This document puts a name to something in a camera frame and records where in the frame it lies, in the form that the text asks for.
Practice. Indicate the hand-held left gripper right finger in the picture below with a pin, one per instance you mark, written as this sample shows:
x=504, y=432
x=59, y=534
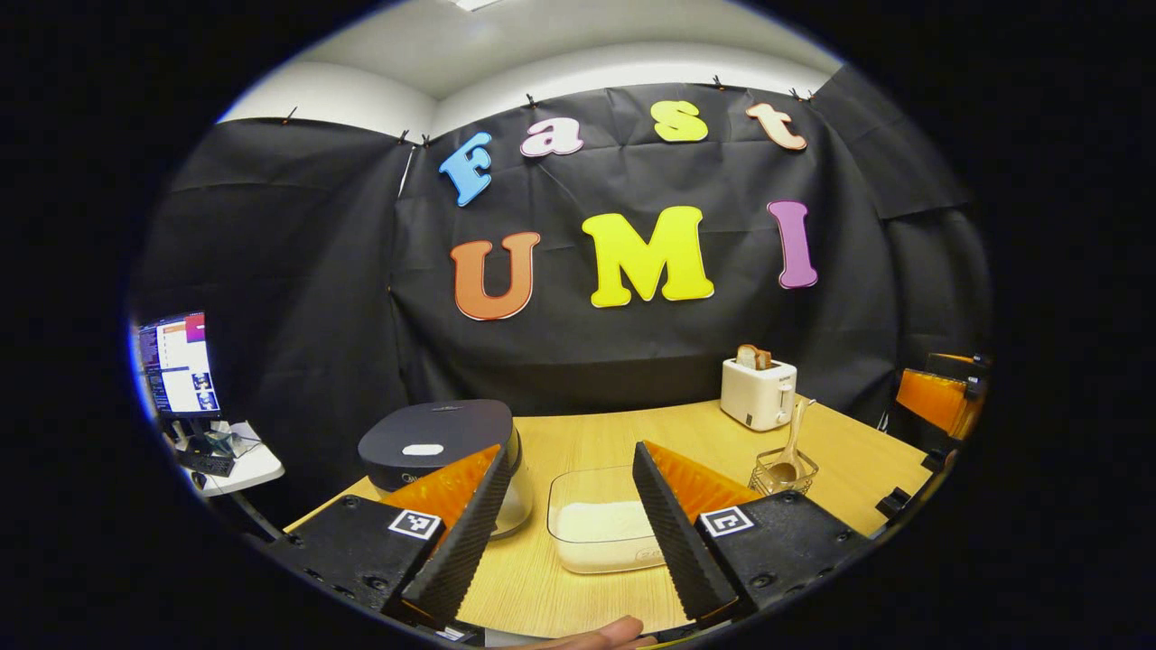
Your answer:
x=682, y=542

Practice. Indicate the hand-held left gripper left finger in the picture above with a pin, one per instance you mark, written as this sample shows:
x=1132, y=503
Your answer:
x=465, y=542

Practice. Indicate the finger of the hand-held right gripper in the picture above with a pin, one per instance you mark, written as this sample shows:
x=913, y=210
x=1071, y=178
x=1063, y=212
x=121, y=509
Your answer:
x=939, y=402
x=903, y=501

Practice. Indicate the white rice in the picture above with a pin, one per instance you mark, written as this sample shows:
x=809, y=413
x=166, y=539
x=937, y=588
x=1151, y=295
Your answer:
x=601, y=528

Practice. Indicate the black rice cooker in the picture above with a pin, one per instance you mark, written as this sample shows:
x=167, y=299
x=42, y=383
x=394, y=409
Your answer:
x=433, y=429

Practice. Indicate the wooden spoon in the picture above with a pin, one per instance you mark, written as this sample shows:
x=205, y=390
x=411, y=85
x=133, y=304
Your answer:
x=795, y=433

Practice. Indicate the white toaster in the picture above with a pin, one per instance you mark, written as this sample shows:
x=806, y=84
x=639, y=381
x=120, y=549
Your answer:
x=754, y=397

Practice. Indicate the bread slice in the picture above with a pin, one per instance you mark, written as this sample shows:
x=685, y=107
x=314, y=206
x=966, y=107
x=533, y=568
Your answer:
x=754, y=357

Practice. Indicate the white side table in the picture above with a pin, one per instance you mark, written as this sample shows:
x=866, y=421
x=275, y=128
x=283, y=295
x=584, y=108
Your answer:
x=253, y=465

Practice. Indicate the black keyboard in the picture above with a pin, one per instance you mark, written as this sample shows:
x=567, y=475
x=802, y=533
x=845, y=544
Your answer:
x=206, y=464

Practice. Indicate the black backdrop cloth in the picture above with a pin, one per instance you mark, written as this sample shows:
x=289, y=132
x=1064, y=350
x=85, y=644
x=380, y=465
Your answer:
x=316, y=271

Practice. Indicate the computer monitor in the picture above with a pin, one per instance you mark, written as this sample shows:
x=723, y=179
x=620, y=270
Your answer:
x=181, y=366

